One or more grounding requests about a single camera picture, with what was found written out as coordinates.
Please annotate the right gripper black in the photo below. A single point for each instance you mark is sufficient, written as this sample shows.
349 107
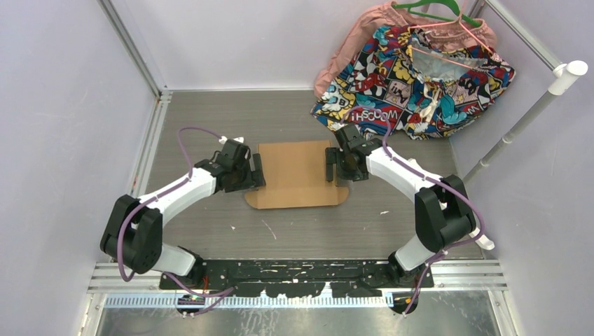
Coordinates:
333 156

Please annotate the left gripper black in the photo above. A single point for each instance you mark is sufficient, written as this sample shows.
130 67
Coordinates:
254 179

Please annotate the brown cardboard box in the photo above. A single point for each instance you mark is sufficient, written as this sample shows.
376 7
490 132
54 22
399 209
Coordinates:
295 177

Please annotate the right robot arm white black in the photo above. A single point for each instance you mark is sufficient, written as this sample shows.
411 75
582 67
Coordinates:
442 215

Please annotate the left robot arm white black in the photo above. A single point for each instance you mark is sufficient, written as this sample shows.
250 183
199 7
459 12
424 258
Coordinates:
134 231

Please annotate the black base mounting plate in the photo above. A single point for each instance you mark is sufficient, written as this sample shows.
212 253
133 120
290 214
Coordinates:
300 278

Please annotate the colourful comic print shorts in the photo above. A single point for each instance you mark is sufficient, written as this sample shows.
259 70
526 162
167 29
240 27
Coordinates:
400 81

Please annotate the pink garment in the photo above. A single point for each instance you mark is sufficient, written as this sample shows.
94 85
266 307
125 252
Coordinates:
362 42

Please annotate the green plastic hanger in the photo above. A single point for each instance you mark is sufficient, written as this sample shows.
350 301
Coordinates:
444 10

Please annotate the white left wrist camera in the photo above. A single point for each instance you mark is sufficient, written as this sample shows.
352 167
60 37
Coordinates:
224 139

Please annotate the aluminium corner post left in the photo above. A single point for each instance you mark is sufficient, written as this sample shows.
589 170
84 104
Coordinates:
129 45

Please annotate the aluminium corner post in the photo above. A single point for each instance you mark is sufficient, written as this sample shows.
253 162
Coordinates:
529 39
129 45

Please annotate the pink wire hanger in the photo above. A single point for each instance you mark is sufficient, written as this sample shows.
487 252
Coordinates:
435 62

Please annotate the aluminium corner post right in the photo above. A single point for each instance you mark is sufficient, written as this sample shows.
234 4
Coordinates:
529 39

